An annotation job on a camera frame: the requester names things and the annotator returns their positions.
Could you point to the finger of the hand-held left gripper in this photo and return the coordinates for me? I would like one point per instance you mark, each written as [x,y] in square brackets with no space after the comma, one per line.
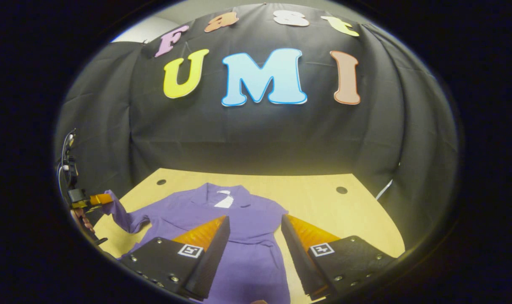
[100,199]

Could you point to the black backdrop cloth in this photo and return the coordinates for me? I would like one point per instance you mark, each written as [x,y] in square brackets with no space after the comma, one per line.
[247,135]

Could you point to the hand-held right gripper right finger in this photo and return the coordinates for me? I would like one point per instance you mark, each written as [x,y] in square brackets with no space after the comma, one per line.
[298,261]

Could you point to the purple button shirt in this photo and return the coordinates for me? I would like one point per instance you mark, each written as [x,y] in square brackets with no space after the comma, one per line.
[247,219]

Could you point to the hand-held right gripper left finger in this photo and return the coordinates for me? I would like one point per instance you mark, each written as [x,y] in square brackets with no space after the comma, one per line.
[209,261]

